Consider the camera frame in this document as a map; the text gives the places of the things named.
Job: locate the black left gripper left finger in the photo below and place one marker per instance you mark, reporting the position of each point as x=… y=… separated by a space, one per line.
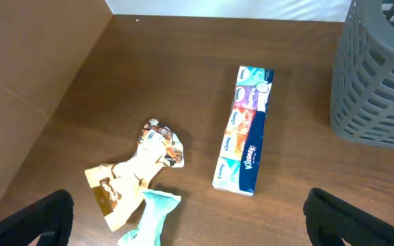
x=49 y=220

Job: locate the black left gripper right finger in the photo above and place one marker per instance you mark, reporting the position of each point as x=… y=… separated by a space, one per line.
x=332 y=221

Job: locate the brown crumpled snack bag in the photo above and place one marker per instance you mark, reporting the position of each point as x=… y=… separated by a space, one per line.
x=118 y=187

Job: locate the Kleenex tissue multipack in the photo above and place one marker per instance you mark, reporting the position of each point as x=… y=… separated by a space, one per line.
x=240 y=153

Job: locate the mint green wrapper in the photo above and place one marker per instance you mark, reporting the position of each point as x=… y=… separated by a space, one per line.
x=148 y=232

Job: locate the grey plastic basket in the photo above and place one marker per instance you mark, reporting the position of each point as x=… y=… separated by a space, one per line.
x=362 y=95

